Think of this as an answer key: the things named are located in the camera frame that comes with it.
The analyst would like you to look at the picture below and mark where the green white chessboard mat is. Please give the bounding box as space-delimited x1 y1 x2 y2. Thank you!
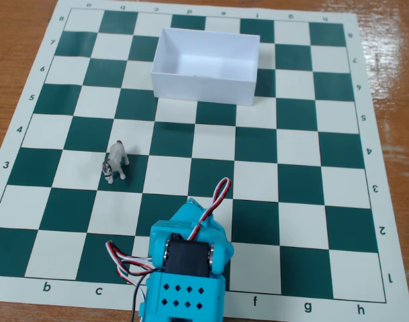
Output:
0 0 409 322

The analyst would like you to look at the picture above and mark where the red white black servo cable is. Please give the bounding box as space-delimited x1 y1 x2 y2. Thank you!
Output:
115 260 152 322
105 239 155 266

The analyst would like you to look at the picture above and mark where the red white black looped cable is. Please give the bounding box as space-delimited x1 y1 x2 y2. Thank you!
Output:
186 176 232 242

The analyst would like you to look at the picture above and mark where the white rectangular open box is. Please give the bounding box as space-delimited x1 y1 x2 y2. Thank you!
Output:
150 28 261 107

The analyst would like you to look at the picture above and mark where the cyan gripper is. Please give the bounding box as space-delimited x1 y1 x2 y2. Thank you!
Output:
149 197 234 278

